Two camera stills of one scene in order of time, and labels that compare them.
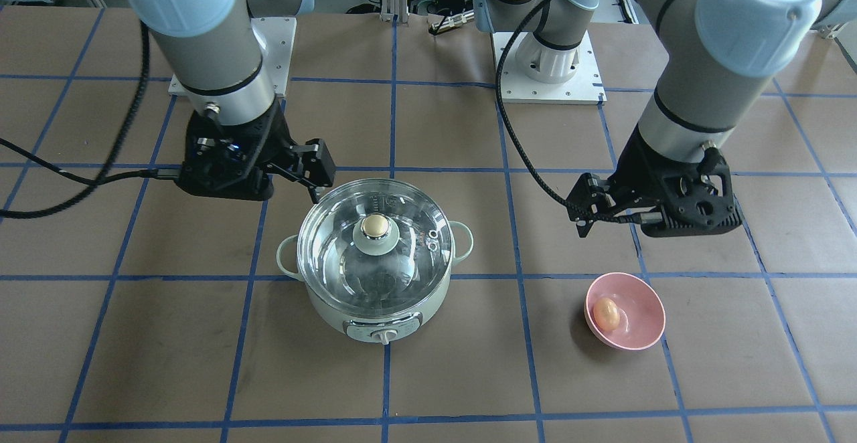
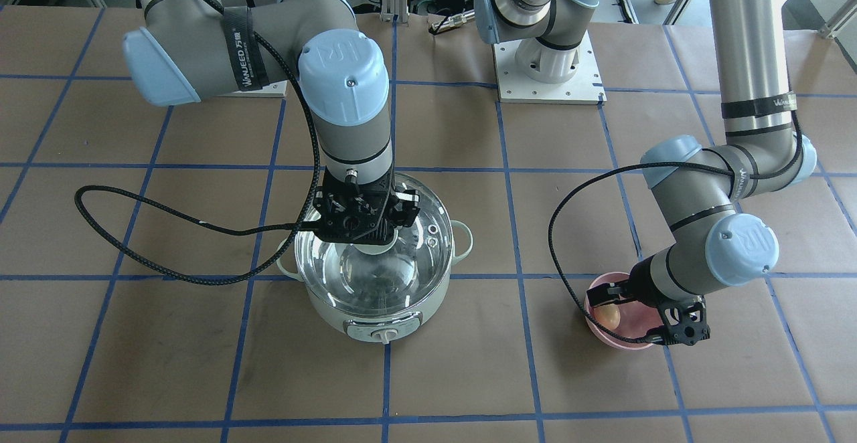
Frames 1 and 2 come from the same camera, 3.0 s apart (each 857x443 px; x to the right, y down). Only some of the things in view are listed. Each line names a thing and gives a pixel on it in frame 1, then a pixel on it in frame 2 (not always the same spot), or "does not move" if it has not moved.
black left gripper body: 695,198 → 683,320
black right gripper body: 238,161 → 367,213
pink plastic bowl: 624,311 does not move
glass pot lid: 375,246 does not move
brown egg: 606,313 does not move
